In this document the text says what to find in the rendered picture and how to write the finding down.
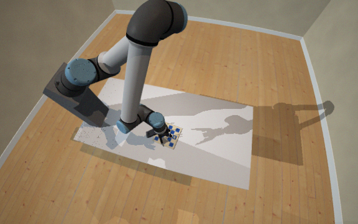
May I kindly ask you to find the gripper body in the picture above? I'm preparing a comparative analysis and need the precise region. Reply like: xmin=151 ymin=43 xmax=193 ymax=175
xmin=158 ymin=124 xmax=170 ymax=138

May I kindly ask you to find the blue and tan chessboard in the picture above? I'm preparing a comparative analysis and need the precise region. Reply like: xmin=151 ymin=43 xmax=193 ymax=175
xmin=153 ymin=122 xmax=182 ymax=149

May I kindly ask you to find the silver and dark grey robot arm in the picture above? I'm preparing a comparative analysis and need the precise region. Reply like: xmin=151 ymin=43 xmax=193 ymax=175
xmin=55 ymin=0 xmax=188 ymax=138

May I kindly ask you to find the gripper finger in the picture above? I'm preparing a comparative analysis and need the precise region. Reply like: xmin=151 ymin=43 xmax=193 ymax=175
xmin=160 ymin=138 xmax=168 ymax=147

